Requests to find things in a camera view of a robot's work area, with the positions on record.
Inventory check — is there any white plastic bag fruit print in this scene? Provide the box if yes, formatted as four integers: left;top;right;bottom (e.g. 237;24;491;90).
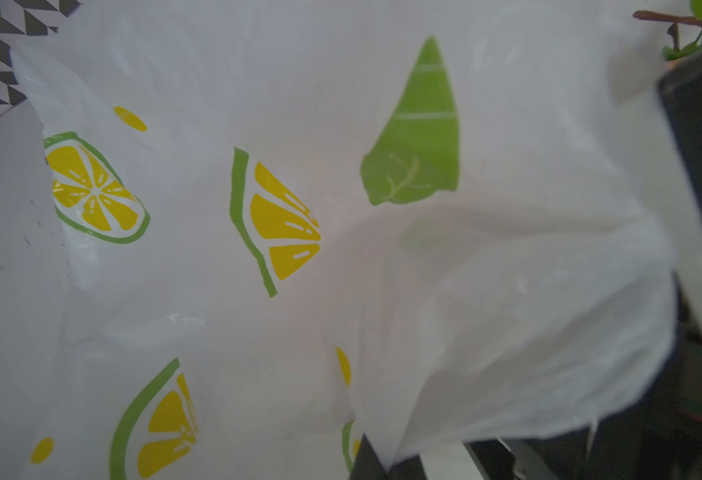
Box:
12;1;676;479

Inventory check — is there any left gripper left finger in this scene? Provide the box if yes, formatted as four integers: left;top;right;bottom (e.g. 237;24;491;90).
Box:
349;436;388;480

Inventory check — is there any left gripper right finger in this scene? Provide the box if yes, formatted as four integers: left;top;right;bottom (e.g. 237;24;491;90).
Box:
388;455;427;480

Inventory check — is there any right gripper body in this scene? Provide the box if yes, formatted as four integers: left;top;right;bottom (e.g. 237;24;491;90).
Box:
466;290;702;479

